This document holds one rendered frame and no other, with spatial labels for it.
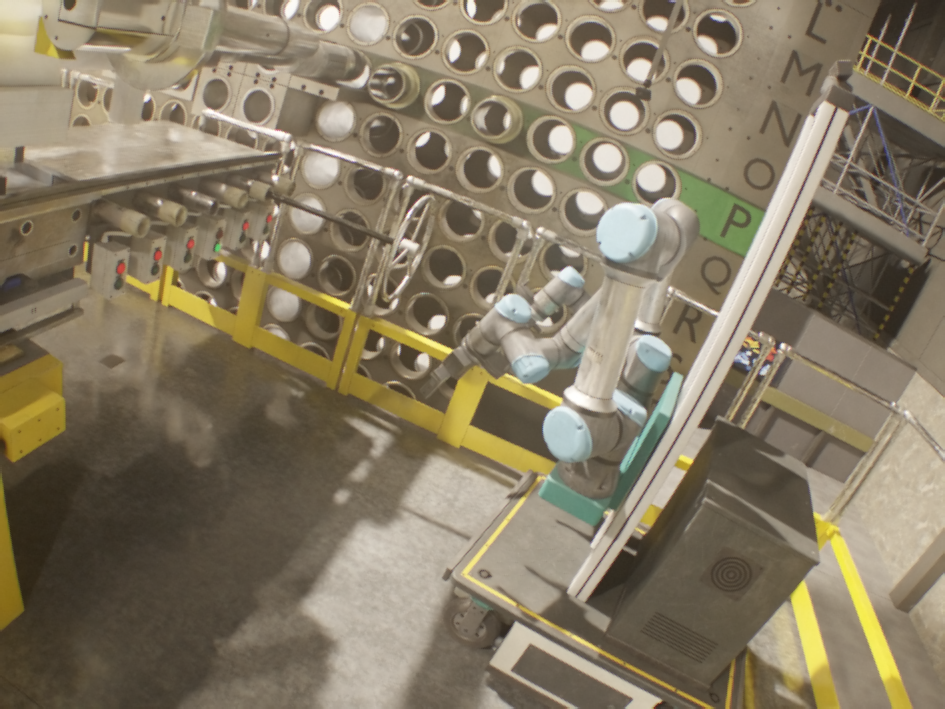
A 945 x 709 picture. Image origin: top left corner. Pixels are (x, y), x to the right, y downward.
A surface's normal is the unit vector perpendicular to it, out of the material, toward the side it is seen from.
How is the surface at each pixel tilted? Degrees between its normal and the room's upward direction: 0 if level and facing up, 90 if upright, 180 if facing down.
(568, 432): 97
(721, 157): 90
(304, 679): 0
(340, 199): 90
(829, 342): 90
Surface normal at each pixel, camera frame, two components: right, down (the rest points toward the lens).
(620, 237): -0.69, -0.07
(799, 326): -0.26, 0.36
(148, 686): 0.33, -0.84
